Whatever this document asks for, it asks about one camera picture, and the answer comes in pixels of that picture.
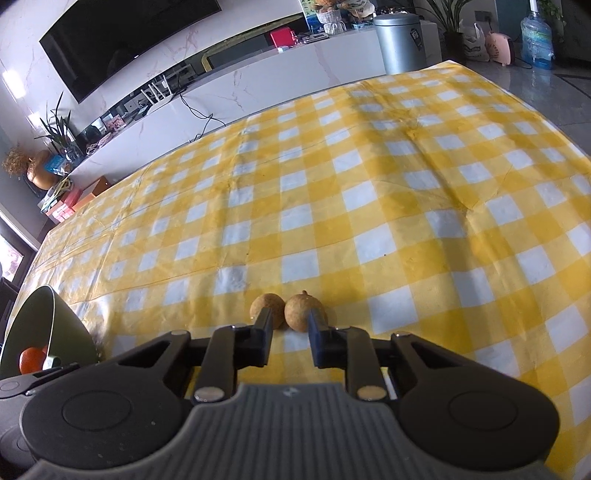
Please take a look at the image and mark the green plastic colander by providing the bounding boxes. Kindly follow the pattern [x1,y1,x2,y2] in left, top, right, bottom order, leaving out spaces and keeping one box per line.
[0,285,99,377]

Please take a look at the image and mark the white woven basket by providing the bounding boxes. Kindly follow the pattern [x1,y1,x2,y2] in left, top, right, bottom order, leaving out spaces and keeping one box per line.
[318,10,346,35]

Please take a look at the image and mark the stack of colourful papers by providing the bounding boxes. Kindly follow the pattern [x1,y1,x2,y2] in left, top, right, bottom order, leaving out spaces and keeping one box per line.
[39,178,75,208]

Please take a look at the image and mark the tall potted plant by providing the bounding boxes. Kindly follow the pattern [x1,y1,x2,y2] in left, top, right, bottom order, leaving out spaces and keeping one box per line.
[422,0,481,63]

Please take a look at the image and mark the pink fan heater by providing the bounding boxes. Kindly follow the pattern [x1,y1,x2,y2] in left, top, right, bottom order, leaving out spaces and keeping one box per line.
[485,31,514,65]

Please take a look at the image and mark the white router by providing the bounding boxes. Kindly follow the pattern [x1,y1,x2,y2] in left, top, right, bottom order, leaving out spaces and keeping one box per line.
[148,74,178,104]

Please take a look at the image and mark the round printed hand fan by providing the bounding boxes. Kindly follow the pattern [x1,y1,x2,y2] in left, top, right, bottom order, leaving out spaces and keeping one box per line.
[344,0,376,21]

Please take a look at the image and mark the pink boxes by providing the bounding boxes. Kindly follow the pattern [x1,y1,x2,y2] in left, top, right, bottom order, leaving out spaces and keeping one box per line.
[46,189,83,224]

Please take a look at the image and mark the orange box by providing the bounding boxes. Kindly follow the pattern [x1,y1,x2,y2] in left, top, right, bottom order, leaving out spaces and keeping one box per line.
[74,176,114,210]

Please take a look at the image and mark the white marble television cabinet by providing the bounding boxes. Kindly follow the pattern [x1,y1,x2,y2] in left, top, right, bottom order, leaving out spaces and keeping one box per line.
[69,21,441,185]

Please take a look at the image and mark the brown longan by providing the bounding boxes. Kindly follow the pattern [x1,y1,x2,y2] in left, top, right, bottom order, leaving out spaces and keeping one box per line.
[284,290,328,332]
[250,293,286,329]

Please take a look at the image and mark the yellow checked tablecloth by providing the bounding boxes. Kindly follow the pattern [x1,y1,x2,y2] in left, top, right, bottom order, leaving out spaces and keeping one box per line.
[16,59,591,476]

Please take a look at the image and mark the black cable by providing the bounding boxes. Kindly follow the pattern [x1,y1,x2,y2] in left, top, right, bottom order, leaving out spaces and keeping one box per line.
[179,90,227,139]

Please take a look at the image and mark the leafy plant in glass vase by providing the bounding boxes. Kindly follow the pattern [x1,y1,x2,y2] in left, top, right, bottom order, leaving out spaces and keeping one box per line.
[34,91,84,160]

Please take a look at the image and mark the orange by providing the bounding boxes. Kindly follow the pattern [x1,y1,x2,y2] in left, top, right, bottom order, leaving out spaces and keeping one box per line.
[19,347,48,374]

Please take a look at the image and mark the blue water bottle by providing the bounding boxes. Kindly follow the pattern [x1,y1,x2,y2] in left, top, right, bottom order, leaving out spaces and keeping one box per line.
[521,0,555,71]

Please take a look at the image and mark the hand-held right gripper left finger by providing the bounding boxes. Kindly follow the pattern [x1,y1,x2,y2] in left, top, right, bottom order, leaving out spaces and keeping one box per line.
[115,307,276,402]

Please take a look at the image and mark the red box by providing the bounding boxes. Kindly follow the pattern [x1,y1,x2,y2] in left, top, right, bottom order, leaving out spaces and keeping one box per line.
[270,28,298,49]

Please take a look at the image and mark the hanging vine plant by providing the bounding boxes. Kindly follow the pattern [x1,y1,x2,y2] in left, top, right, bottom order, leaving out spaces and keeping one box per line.
[538,0,568,44]

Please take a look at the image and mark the silver trash can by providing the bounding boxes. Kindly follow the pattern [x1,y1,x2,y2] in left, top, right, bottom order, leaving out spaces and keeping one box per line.
[373,14,427,75]

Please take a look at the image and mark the dried yellow flowers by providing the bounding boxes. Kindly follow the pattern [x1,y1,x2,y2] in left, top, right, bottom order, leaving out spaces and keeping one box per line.
[2,144,33,176]

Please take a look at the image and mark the black curved television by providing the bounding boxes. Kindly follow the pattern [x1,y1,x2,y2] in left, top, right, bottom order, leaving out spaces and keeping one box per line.
[39,0,221,104]

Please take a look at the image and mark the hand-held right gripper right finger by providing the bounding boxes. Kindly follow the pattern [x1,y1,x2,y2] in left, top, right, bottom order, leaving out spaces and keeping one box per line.
[308,310,467,401]

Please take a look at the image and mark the white plastic bag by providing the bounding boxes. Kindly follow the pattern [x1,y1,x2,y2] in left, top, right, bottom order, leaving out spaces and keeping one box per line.
[463,22,491,63]

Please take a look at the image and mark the gold vase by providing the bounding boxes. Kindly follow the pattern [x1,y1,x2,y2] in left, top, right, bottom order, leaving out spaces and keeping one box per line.
[27,150,58,190]

